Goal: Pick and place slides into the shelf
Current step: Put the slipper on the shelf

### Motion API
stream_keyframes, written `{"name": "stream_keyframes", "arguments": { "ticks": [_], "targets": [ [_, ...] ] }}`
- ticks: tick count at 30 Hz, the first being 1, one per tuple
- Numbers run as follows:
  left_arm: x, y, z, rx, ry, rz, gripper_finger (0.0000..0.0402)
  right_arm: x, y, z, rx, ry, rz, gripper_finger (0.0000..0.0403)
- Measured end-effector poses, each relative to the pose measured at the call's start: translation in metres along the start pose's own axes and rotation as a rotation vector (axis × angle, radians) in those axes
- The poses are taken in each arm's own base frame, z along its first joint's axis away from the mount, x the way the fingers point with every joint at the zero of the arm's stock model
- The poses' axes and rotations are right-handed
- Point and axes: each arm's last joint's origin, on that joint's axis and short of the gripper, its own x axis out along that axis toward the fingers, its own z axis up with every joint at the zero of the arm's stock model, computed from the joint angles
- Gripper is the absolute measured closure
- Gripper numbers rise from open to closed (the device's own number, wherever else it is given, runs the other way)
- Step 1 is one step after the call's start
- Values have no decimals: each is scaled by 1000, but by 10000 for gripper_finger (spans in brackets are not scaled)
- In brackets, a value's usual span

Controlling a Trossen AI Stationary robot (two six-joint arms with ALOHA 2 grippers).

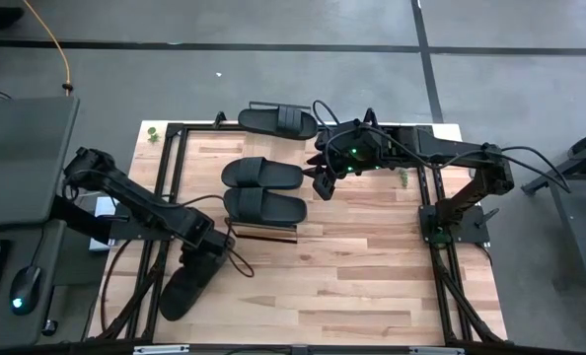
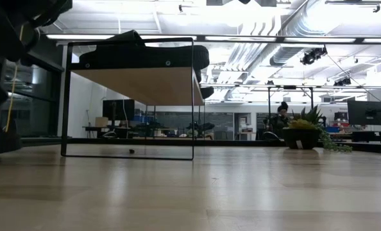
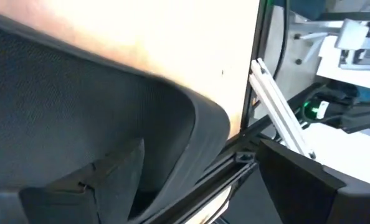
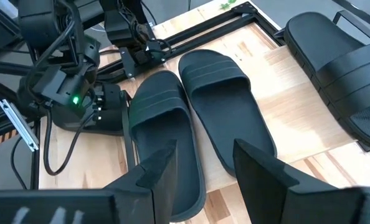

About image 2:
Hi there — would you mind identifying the black-framed wooden shelf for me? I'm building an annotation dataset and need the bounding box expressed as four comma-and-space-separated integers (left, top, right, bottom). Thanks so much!
60, 37, 206, 161

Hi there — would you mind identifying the black computer monitor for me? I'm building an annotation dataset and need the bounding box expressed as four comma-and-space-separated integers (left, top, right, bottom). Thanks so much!
347, 99, 381, 126
102, 99, 136, 121

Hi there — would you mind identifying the person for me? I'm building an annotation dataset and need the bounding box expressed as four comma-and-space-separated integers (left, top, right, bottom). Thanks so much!
269, 101, 290, 139

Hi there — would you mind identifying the potted succulent plant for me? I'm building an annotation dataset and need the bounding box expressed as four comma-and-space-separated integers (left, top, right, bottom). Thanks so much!
282, 105, 353, 153

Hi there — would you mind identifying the black ceiling spotlight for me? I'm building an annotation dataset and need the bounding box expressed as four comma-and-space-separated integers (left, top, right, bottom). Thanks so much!
333, 76, 351, 87
300, 47, 328, 65

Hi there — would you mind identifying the black aluminium table frame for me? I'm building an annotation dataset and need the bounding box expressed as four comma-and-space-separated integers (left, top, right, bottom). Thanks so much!
20, 137, 381, 155

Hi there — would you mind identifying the black background rig frame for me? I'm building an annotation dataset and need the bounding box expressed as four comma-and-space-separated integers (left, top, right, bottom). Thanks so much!
266, 85, 315, 112

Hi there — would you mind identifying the yellow hanging cable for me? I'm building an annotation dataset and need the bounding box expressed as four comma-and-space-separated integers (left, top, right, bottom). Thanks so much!
4, 25, 24, 133

